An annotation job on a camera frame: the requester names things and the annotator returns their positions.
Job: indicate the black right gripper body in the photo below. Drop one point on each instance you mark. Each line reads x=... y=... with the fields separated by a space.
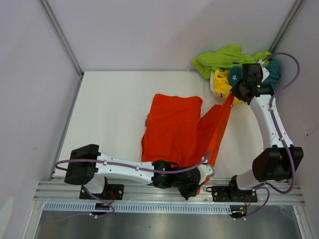
x=240 y=83

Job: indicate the teal shorts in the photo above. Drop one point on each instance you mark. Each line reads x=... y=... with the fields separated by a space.
x=273 y=67

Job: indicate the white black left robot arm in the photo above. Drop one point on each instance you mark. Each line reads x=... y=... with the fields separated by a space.
x=90 y=168

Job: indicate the white plastic laundry basket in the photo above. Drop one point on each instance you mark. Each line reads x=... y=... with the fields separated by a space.
x=212 y=83

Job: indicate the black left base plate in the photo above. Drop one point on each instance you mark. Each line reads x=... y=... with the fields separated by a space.
x=110 y=192

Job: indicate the right aluminium frame post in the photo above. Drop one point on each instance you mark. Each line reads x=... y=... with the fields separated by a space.
x=292 y=14

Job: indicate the left aluminium frame post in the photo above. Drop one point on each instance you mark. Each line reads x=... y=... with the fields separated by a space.
x=48 y=11

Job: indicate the orange shorts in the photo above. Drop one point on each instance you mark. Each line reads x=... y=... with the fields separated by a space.
x=177 y=132

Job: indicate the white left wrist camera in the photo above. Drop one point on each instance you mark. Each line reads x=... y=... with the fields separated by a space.
x=206 y=171

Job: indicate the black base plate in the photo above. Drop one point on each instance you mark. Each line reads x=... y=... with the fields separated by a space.
x=110 y=192
x=227 y=194

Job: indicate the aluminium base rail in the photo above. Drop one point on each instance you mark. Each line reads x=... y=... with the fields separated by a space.
x=57 y=190

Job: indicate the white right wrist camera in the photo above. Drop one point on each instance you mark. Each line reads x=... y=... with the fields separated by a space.
x=265 y=72

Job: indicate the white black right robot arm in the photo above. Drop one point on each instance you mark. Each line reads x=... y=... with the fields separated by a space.
x=276 y=165

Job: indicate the lime green shorts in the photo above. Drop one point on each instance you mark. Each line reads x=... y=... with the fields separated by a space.
x=223 y=59

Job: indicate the aluminium frame post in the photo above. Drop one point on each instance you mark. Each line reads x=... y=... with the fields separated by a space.
x=292 y=14
x=48 y=11

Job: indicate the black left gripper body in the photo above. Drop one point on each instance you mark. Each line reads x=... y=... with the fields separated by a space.
x=176 y=184

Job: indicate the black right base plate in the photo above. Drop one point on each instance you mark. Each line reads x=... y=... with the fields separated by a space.
x=227 y=194

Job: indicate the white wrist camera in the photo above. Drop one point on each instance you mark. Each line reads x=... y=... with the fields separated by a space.
x=265 y=72
x=206 y=171

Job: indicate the white slotted cable duct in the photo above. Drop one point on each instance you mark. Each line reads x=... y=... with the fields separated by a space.
x=140 y=208

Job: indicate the yellow shorts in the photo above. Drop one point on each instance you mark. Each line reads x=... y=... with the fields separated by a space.
x=221 y=84

